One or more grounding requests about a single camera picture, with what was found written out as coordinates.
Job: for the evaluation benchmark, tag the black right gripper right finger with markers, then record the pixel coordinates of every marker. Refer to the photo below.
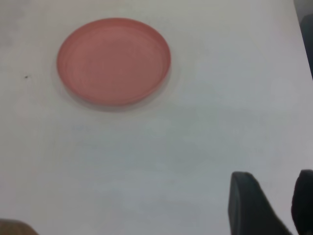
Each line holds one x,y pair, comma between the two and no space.
304,200

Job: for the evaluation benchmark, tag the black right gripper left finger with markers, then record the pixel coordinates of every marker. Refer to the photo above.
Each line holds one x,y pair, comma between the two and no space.
249,210

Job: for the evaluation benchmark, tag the pink round plate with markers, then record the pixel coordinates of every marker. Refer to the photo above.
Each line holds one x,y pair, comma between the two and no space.
113,62

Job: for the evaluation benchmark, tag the dark grey blurred object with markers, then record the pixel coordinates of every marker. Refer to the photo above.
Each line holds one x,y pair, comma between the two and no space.
308,44

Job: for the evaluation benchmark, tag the brown blurred object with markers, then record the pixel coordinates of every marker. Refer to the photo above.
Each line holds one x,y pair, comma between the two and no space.
14,227

